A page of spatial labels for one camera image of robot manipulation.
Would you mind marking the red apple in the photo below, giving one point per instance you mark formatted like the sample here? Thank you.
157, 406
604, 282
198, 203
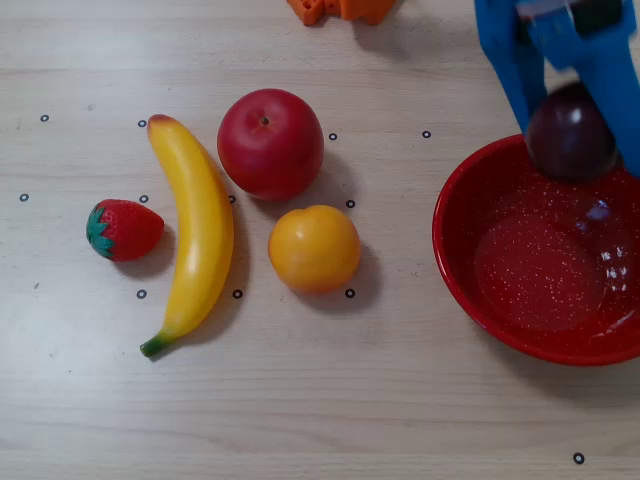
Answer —
270, 145

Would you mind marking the red strawberry with green leaves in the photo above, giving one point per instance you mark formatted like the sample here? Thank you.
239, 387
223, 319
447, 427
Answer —
132, 230

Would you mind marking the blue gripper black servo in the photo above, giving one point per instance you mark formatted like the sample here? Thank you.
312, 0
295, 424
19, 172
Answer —
511, 60

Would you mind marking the yellow banana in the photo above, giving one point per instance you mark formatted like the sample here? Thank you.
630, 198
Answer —
200, 235

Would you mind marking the dark purple plum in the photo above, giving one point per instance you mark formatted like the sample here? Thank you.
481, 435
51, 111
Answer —
570, 135

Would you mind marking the red speckled enamel bowl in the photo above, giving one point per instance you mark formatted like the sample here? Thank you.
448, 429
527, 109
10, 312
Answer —
500, 280

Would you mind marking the round orange apricot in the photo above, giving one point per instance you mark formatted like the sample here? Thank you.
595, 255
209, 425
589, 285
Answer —
314, 250

